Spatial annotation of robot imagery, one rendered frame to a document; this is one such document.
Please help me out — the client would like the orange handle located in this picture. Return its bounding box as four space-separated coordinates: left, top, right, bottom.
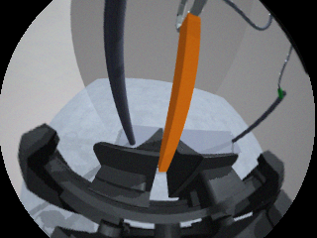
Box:
158 0 207 172

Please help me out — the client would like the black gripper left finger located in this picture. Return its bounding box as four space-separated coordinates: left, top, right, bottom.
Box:
92 128 163 191

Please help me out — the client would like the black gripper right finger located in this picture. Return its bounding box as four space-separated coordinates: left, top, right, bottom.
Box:
166 139 239 198

